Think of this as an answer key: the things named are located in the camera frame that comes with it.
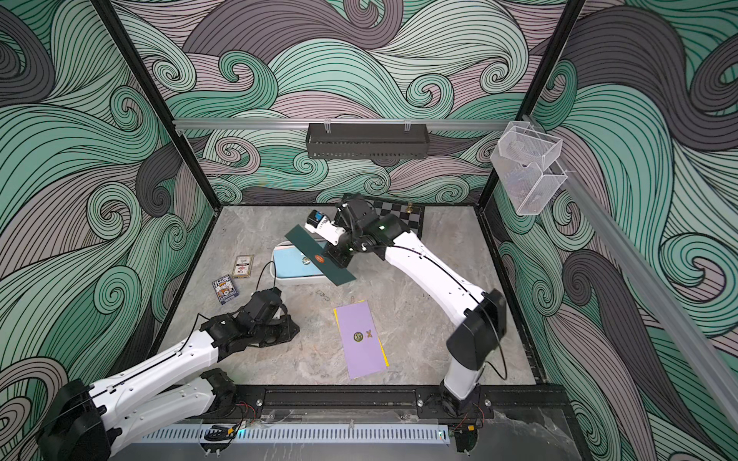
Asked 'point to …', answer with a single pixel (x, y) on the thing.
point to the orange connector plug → (230, 430)
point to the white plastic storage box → (287, 262)
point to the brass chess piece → (409, 208)
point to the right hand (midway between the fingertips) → (331, 250)
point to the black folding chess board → (410, 213)
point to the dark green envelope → (316, 254)
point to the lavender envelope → (361, 349)
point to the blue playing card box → (225, 289)
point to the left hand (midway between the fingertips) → (301, 327)
